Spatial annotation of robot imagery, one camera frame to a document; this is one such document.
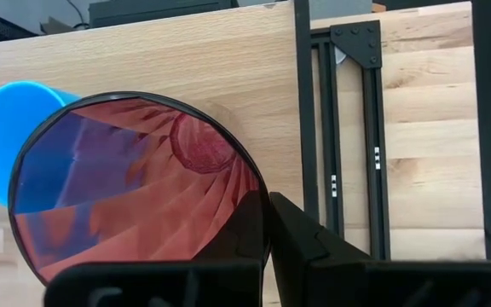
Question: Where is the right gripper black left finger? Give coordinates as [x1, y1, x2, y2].
[193, 191, 269, 263]

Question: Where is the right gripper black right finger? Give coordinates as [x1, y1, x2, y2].
[269, 191, 373, 307]

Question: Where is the dark cup with red inside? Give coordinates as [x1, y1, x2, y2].
[8, 90, 273, 287]

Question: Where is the blue plastic cup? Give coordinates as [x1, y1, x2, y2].
[0, 79, 82, 209]

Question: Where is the black aluminium double rail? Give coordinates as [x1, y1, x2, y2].
[310, 20, 393, 263]

